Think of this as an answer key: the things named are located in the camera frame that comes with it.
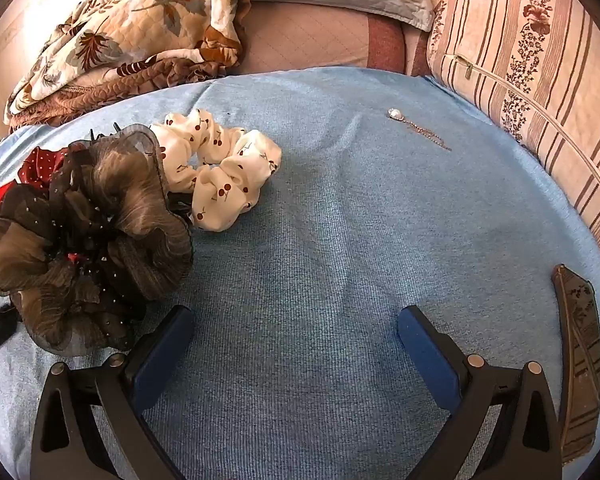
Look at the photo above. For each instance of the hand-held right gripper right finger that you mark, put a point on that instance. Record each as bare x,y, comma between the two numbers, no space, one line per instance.
425,355

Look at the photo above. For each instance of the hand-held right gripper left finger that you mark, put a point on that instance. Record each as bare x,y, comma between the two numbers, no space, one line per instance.
162,355

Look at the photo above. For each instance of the brown organza scrunchie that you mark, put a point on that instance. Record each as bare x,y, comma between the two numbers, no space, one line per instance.
105,200

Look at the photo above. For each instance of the white cherry print scrunchie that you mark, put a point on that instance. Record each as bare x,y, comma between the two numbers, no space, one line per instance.
230,180

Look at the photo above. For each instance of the red polka dot scrunchie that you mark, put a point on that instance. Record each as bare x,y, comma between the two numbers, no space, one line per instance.
40,167

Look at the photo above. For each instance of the brown patterned hair clip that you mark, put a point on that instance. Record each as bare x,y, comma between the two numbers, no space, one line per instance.
580,340

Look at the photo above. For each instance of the light blue cloth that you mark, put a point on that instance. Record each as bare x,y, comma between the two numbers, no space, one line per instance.
305,235

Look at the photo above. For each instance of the black hair claw clip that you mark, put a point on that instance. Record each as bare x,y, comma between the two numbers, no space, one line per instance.
94,133

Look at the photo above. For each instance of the brown fuzzy blanket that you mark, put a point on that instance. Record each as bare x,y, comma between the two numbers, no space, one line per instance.
95,95

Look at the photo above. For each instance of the striped floral pillow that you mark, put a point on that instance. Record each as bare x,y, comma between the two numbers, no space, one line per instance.
530,60

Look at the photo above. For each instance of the floral leaf quilt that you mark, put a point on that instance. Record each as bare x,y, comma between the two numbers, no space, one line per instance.
145,25

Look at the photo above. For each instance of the pink quilted bedsheet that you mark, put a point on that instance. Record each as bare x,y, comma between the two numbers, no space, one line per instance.
305,35

